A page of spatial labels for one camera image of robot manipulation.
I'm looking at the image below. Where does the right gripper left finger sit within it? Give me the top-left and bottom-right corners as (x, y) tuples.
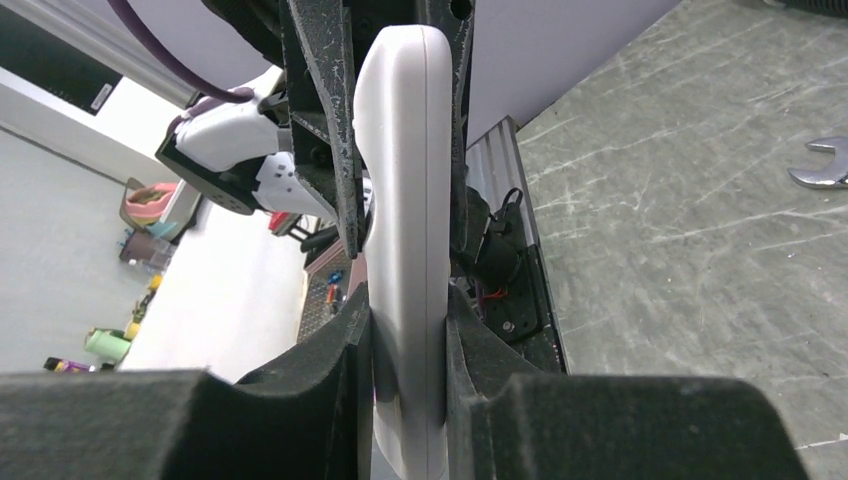
(1, 285), (373, 479)

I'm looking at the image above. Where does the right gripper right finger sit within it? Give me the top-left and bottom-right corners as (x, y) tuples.
(446, 288), (807, 479)

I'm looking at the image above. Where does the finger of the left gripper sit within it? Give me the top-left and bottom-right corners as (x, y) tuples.
(279, 1), (365, 259)
(417, 0), (474, 199)

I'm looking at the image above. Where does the white AC remote control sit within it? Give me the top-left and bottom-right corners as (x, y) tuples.
(353, 25), (452, 479)

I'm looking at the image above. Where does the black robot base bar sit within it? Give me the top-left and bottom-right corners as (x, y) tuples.
(450, 186), (568, 373)

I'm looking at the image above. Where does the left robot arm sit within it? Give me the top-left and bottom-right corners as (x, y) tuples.
(156, 1), (474, 256)

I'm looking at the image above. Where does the green cup background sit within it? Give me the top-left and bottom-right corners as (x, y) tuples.
(83, 327), (131, 363)

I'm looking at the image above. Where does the pink bowl background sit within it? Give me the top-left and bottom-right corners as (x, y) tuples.
(119, 177), (178, 229)

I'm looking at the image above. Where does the silver combination wrench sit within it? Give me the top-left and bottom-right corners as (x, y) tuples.
(786, 136), (848, 191)

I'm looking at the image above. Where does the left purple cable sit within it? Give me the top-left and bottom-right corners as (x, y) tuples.
(105, 0), (256, 137)

